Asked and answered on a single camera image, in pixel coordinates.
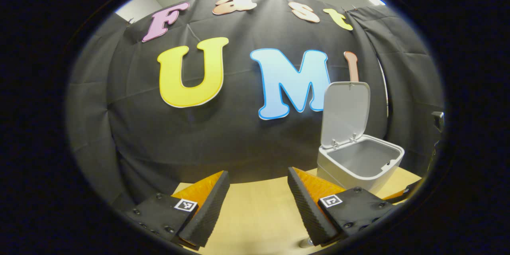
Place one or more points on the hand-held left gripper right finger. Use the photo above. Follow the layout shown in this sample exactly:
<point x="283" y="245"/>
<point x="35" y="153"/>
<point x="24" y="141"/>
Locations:
<point x="306" y="211"/>

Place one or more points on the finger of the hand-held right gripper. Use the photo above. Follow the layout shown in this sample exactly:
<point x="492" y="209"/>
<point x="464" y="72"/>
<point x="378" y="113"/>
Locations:
<point x="398" y="195"/>

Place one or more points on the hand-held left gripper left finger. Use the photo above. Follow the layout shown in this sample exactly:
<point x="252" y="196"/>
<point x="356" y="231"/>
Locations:
<point x="209" y="211"/>

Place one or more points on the white desktop garbage bin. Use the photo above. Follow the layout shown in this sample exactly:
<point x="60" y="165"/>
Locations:
<point x="344" y="107"/>

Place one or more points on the wooden desktop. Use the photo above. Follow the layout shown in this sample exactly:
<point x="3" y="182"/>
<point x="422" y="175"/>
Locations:
<point x="259" y="215"/>

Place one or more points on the black backdrop cloth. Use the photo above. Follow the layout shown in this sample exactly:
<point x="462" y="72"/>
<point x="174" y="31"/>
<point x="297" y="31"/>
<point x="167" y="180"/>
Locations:
<point x="239" y="135"/>

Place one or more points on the small ceiling light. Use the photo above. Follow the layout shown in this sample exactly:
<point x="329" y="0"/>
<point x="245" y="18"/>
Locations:
<point x="376" y="0"/>

